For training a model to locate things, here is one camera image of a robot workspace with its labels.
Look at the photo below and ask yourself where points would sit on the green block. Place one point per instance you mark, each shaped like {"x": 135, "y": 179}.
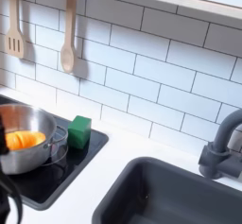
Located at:
{"x": 78, "y": 133}

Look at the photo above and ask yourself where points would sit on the steel pot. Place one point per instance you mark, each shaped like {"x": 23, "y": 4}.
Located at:
{"x": 28, "y": 161}

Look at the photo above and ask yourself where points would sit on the wooden spoon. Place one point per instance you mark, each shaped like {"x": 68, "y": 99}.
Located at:
{"x": 68, "y": 57}

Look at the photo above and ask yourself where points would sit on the black stove top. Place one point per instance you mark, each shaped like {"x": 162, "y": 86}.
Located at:
{"x": 72, "y": 164}

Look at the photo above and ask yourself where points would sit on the dark grey sink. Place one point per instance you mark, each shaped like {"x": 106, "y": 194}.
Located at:
{"x": 164, "y": 196}

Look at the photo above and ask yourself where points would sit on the orange toy fruit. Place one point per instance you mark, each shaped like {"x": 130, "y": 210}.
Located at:
{"x": 25, "y": 140}

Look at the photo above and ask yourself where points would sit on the grey tap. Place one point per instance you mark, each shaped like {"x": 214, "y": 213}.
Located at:
{"x": 217, "y": 158}

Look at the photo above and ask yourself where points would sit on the wooden microwave shelf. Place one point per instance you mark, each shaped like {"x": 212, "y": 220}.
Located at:
{"x": 176, "y": 4}

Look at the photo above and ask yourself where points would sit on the slotted wooden spatula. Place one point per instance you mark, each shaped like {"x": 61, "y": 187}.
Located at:
{"x": 14, "y": 45}

